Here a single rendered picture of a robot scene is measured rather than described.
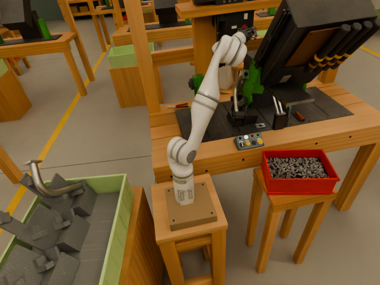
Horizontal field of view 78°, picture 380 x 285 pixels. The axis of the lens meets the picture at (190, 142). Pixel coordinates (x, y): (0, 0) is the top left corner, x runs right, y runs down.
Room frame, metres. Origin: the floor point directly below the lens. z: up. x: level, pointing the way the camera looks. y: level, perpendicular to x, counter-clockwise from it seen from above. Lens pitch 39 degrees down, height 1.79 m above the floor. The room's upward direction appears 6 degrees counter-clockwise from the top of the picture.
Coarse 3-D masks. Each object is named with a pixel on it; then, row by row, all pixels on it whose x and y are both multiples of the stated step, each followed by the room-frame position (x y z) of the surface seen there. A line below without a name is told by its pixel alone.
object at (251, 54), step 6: (246, 54) 1.53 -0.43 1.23; (252, 54) 1.50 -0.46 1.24; (246, 60) 1.52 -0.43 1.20; (246, 66) 1.51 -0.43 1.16; (264, 90) 1.40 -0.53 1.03; (252, 96) 1.39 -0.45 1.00; (258, 96) 1.39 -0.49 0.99; (264, 96) 1.40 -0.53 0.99; (270, 96) 1.40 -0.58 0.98; (252, 102) 1.39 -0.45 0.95; (258, 102) 1.40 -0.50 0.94; (264, 102) 1.40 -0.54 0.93; (270, 102) 1.41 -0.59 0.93; (252, 108) 1.39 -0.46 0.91
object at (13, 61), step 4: (0, 16) 5.50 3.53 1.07; (4, 28) 5.51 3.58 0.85; (0, 32) 5.17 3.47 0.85; (8, 32) 5.50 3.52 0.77; (12, 32) 5.54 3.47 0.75; (12, 36) 5.50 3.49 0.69; (8, 60) 5.14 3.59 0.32; (12, 60) 5.07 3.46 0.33; (16, 60) 5.28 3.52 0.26; (20, 60) 5.33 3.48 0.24; (24, 60) 5.50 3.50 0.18; (12, 64) 5.07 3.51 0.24; (16, 64) 5.12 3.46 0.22; (28, 64) 5.51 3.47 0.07; (12, 68) 5.03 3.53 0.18; (16, 68) 5.07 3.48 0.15; (16, 72) 5.07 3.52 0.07; (20, 72) 5.10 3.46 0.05
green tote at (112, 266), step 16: (96, 176) 0.83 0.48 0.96; (112, 176) 0.82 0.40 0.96; (96, 192) 0.82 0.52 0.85; (128, 192) 0.78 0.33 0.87; (32, 208) 0.68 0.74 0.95; (48, 208) 0.75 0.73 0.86; (128, 208) 0.71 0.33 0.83; (128, 224) 0.65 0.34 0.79; (16, 240) 0.53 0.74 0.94; (112, 240) 0.48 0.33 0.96; (112, 256) 0.44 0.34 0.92; (112, 272) 0.40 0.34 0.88
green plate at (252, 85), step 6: (252, 60) 1.32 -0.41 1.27; (252, 66) 1.30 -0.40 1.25; (258, 66) 1.23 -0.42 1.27; (252, 72) 1.27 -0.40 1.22; (258, 72) 1.21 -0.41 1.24; (252, 78) 1.25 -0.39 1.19; (258, 78) 1.23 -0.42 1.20; (246, 84) 1.29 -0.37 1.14; (252, 84) 1.23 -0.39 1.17; (258, 84) 1.23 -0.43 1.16; (246, 90) 1.27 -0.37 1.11; (252, 90) 1.21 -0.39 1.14; (258, 90) 1.23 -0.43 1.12; (246, 96) 1.25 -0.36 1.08
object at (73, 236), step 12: (0, 216) 0.51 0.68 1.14; (36, 216) 0.58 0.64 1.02; (48, 216) 0.61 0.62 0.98; (12, 228) 0.50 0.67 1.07; (24, 228) 0.52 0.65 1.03; (48, 228) 0.56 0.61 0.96; (60, 228) 0.59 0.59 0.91; (72, 228) 0.58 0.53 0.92; (84, 228) 0.60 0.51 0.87; (24, 240) 0.49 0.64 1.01; (36, 240) 0.50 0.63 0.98; (48, 240) 0.52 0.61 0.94; (60, 240) 0.53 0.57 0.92; (72, 240) 0.53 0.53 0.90
